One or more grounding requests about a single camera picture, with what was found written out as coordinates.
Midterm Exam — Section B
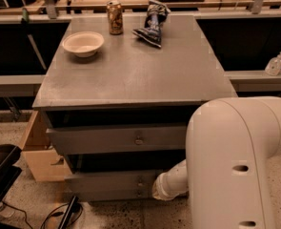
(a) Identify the grey drawer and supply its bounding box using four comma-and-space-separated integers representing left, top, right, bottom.
65, 170, 161, 193
76, 189, 152, 201
47, 124, 187, 155

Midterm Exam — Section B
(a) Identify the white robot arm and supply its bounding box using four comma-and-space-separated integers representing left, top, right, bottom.
152, 96, 281, 229

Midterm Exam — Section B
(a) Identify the grey wooden drawer cabinet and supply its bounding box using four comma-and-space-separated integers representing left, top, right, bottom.
31, 13, 239, 203

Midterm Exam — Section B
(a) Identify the grey top drawer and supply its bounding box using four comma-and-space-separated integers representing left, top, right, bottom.
47, 124, 187, 155

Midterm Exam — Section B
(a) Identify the grey bottom drawer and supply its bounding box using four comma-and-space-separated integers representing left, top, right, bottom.
76, 189, 152, 201

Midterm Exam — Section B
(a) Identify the white paper bowl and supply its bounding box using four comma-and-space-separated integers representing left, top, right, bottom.
62, 31, 104, 58

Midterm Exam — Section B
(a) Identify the blue crumpled chip bag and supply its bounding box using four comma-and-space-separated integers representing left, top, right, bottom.
132, 0, 171, 48

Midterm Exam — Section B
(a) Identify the gold drink can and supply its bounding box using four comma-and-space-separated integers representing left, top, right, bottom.
107, 0, 123, 35

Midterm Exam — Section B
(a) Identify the light wooden box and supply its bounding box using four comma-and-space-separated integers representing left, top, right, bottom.
19, 111, 71, 182

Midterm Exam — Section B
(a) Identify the clear hand sanitizer bottle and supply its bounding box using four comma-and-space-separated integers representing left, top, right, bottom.
265, 52, 281, 76

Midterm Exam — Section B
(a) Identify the black plastic bin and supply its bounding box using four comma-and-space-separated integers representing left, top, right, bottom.
0, 144, 21, 202

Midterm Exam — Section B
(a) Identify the black floor cable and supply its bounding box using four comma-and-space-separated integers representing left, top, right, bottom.
0, 199, 84, 229

